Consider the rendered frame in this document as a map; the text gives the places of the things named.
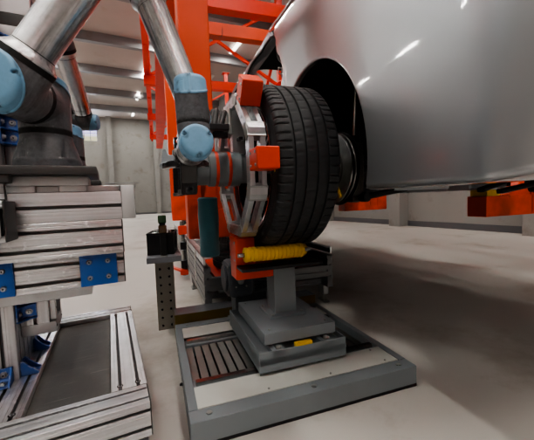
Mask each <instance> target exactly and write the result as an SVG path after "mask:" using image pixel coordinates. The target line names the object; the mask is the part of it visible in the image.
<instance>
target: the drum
mask: <svg viewBox="0 0 534 440"><path fill-rule="evenodd" d="M208 160H209V164H210V166H209V168H197V185H208V186H209V187H224V186H226V187H229V186H240V185H241V183H247V168H246V155H241V154H240V152H227V151H226V152H220V151H212V152H211V154H210V155H209V156H208Z"/></svg>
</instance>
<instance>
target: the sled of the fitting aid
mask: <svg viewBox="0 0 534 440"><path fill-rule="evenodd" d="M229 323H230V325H231V327H232V328H233V330H234V332H235V333H236V336H237V337H238V339H239V340H240V341H241V343H242V345H243V347H244V349H245V350H246V352H247V354H248V355H249V357H250V358H251V360H252V362H253V363H254V365H255V366H256V368H257V370H258V372H259V374H260V375H261V374H265V373H269V372H273V371H277V370H281V369H285V368H292V367H296V366H300V365H304V364H308V363H312V362H315V361H322V360H327V359H331V358H335V357H339V356H342V355H346V337H345V335H343V334H342V333H340V332H339V331H337V330H336V329H335V332H333V333H325V334H321V335H316V336H312V337H307V338H303V339H298V340H289V341H285V342H280V343H276V344H271V345H267V346H265V345H264V344H263V343H262V342H261V340H260V339H259V338H258V336H257V335H256V333H255V332H254V331H253V330H252V328H251V327H250V325H249V324H248V323H247V321H246V320H245V319H244V317H243V316H242V315H241V314H240V313H239V311H238V309H233V310H229Z"/></svg>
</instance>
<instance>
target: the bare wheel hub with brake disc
mask: <svg viewBox="0 0 534 440"><path fill-rule="evenodd" d="M338 137H339V150H340V175H339V190H340V193H341V197H339V194H338V195H337V197H336V203H342V202H344V201H345V200H346V199H347V197H349V195H350V194H351V192H352V190H353V186H354V184H355V180H356V175H357V158H356V154H355V150H354V147H353V144H352V143H351V141H350V140H349V139H348V137H346V136H345V135H343V134H338Z"/></svg>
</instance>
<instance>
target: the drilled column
mask: <svg viewBox="0 0 534 440"><path fill-rule="evenodd" d="M154 266H155V280H156V294H157V308H158V323H159V331H160V330H166V329H171V328H175V319H174V308H176V305H175V275H174V262H167V263H159V264H154ZM173 323H174V324H173Z"/></svg>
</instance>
